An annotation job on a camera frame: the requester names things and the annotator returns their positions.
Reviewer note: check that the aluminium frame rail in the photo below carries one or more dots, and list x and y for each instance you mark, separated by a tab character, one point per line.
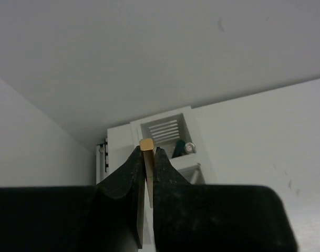
102	164

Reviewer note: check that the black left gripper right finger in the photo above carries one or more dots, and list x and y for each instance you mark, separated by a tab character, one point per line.
180	210

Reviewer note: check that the white makeup pencil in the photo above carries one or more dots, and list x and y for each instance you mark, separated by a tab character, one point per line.
195	178

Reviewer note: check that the black gold makeup pen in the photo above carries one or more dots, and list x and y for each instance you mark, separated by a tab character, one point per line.
179	149

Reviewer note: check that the tan makeup pencil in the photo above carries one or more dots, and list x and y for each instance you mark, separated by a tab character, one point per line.
147	149

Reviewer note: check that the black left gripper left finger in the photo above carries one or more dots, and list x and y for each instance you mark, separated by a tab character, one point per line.
121	212

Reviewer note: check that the white slotted organizer box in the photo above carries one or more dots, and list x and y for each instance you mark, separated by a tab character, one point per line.
175	131

